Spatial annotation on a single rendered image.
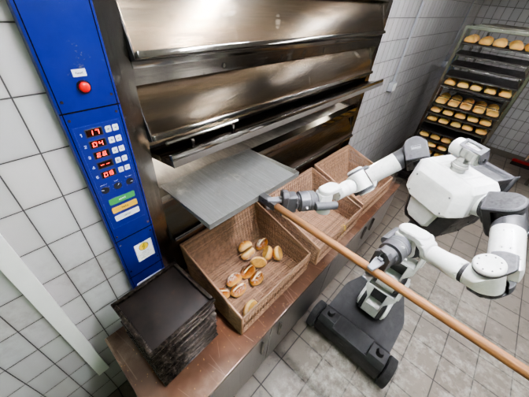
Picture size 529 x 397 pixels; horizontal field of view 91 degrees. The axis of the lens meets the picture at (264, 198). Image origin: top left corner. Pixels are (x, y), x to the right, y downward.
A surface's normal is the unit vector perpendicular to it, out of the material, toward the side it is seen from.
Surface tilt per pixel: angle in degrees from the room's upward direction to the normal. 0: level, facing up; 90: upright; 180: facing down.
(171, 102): 70
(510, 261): 29
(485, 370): 0
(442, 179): 45
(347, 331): 0
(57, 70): 90
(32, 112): 90
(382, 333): 0
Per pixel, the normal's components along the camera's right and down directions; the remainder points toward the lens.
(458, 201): -0.44, 0.47
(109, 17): 0.73, 0.47
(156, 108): 0.72, 0.18
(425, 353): 0.08, -0.77
